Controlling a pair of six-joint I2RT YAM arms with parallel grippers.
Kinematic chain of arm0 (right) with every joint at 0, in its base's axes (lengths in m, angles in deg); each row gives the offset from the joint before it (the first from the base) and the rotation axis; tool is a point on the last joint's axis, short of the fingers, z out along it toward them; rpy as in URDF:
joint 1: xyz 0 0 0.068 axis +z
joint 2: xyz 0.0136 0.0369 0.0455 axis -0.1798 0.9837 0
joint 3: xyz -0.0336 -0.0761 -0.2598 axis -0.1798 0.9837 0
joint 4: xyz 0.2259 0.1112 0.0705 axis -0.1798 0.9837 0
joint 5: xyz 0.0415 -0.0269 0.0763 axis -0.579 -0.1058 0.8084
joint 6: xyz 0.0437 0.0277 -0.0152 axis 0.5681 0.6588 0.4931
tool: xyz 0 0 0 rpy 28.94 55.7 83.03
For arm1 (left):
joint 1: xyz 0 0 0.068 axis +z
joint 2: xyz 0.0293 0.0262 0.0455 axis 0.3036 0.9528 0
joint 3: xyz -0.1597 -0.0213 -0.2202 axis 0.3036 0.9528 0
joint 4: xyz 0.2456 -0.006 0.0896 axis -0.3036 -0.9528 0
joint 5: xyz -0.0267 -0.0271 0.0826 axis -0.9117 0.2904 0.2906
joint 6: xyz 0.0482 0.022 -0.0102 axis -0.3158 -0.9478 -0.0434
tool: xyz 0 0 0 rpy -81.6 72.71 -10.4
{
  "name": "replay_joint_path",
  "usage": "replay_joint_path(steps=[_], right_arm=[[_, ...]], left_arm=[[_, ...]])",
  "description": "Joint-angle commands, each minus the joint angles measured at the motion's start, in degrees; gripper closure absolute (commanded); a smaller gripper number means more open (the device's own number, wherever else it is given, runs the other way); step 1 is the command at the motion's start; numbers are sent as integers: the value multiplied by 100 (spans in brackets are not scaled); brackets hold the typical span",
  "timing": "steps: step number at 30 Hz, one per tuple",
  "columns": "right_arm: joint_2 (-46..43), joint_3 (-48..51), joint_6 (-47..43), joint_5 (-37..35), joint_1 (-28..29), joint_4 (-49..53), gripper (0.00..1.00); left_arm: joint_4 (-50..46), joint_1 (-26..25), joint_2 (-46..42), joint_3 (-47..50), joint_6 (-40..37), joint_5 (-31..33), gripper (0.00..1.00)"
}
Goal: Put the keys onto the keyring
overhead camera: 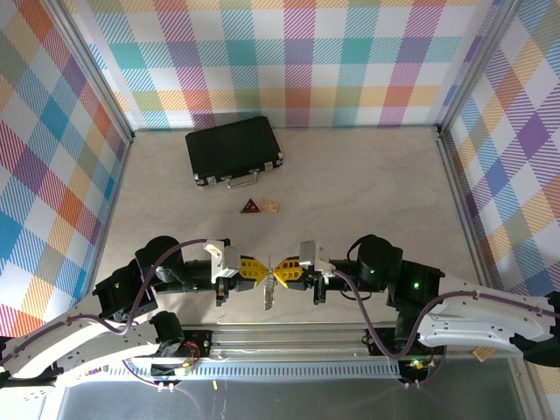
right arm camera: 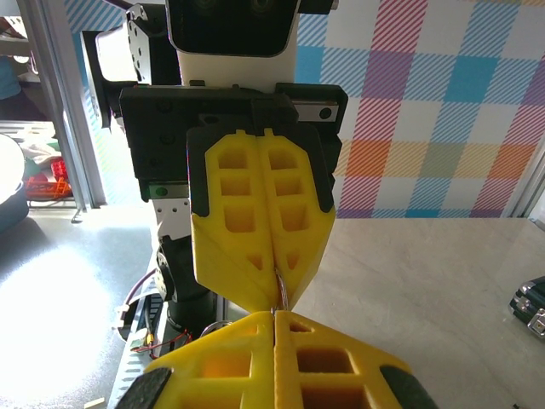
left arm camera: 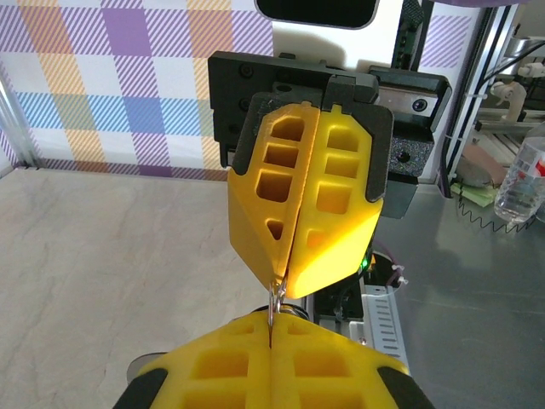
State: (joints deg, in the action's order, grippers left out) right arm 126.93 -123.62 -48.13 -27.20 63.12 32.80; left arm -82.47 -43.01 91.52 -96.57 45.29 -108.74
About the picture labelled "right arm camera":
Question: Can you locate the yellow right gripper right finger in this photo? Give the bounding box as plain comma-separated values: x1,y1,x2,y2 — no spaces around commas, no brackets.
273,309,440,409

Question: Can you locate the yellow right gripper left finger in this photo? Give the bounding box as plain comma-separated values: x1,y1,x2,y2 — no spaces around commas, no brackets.
115,309,276,409

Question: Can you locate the silver keyring with chain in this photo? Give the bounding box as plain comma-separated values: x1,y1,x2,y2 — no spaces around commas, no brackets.
201,266,295,342

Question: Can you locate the red and orange toy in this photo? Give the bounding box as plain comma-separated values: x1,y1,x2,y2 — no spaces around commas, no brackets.
24,156,72,200

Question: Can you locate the white round container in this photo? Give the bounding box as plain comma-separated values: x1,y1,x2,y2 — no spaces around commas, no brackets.
0,132,32,222

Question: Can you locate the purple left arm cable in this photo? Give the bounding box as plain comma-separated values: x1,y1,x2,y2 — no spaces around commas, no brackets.
111,270,159,330

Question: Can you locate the aluminium frame post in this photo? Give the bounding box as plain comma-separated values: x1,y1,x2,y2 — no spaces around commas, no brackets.
16,0,108,210

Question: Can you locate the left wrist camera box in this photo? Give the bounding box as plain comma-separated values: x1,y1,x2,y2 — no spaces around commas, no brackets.
164,0,301,87

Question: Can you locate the slotted grey cable tray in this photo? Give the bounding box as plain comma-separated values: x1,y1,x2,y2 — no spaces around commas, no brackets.
106,293,192,409

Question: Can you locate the black briefcase with metal handle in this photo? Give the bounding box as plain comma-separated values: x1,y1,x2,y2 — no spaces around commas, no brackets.
508,275,545,343

